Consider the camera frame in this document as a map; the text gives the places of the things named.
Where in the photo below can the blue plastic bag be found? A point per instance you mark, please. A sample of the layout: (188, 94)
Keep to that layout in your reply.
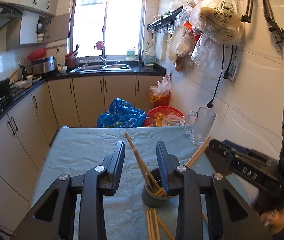
(121, 114)

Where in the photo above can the dark grey utensil holder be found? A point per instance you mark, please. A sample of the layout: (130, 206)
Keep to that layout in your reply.
(150, 198)

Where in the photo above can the electric kettle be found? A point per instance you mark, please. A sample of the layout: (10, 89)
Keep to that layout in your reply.
(23, 72)

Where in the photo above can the red bin with bags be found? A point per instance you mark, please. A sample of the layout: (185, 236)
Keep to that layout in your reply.
(160, 94)

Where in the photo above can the brown utensil pot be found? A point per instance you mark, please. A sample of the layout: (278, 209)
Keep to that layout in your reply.
(72, 63)

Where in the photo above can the red colander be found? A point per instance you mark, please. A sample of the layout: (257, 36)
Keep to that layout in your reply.
(38, 54)

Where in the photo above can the large hanging plastic bag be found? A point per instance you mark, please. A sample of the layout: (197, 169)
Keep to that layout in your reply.
(219, 20)

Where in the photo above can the person right hand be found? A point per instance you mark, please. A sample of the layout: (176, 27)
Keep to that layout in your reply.
(271, 217)

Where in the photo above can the steel kitchen sink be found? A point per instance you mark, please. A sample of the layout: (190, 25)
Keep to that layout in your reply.
(101, 68)

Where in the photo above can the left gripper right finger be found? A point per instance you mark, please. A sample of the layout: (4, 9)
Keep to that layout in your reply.
(229, 215)

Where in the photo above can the wooden chopstick two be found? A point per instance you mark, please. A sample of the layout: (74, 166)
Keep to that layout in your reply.
(198, 153)

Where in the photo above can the clear glass beer mug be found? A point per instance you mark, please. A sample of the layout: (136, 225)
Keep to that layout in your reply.
(198, 124)

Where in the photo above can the kitchen faucet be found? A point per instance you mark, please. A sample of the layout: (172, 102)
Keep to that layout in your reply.
(103, 56)

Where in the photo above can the silver rice cooker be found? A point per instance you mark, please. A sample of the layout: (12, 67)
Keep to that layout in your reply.
(44, 65)

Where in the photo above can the wooden chopstick one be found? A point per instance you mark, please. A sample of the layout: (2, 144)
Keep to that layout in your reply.
(148, 177)

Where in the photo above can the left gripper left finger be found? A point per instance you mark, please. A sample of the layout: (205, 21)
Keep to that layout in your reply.
(69, 199)

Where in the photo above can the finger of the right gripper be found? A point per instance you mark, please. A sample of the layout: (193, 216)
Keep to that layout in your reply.
(222, 149)

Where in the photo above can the grey-blue table cloth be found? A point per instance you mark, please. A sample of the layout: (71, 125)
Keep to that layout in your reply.
(77, 150)

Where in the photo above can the wooden chopstick four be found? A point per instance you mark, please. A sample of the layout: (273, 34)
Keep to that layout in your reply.
(169, 234)

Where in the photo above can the wooden chopstick five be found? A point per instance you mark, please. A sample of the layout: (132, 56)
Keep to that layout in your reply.
(156, 224)

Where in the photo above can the red plastic basin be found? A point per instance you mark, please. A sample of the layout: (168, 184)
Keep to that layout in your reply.
(164, 116)

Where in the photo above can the wooden chopstick three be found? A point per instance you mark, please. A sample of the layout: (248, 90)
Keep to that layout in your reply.
(149, 225)

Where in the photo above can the black frying pan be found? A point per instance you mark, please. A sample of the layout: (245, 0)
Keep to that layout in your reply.
(5, 83)

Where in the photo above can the wooden chopstick six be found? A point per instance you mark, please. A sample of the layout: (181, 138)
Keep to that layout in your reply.
(205, 217)

